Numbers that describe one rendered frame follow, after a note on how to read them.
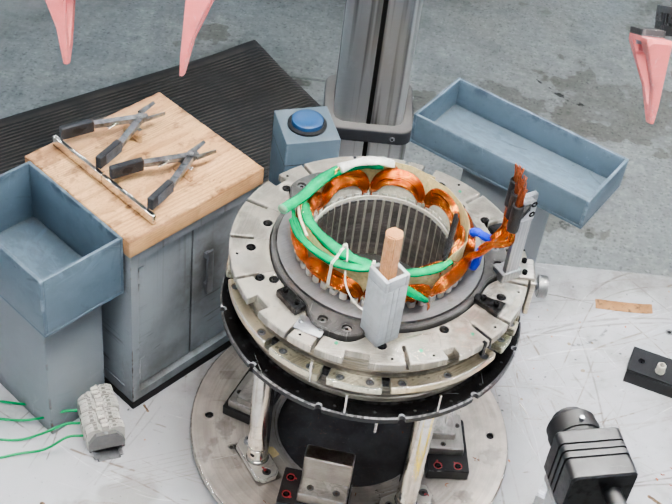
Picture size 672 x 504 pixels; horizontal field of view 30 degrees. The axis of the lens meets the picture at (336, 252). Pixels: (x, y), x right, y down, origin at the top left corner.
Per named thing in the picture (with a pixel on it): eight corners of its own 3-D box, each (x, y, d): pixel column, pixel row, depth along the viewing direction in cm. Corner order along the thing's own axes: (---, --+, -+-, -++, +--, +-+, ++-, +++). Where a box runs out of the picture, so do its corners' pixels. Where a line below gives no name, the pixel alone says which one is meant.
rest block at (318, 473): (304, 471, 145) (307, 443, 142) (351, 481, 145) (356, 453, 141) (295, 501, 142) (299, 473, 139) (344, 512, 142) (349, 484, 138)
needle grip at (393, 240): (390, 287, 119) (399, 241, 115) (374, 280, 119) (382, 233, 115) (398, 277, 120) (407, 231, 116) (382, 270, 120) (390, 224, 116)
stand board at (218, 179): (129, 259, 136) (129, 243, 135) (25, 171, 145) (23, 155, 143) (263, 183, 148) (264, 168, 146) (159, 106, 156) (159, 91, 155)
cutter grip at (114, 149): (101, 170, 141) (100, 158, 140) (95, 167, 141) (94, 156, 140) (122, 151, 143) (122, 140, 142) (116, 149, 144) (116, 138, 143)
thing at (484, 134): (576, 318, 174) (629, 159, 154) (538, 362, 167) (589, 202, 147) (426, 236, 183) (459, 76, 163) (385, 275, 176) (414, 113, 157)
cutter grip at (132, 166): (111, 180, 140) (111, 169, 139) (108, 176, 140) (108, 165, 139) (144, 171, 141) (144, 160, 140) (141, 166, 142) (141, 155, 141)
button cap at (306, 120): (326, 131, 157) (327, 125, 156) (295, 134, 156) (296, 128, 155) (318, 112, 160) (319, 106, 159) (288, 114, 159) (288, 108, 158)
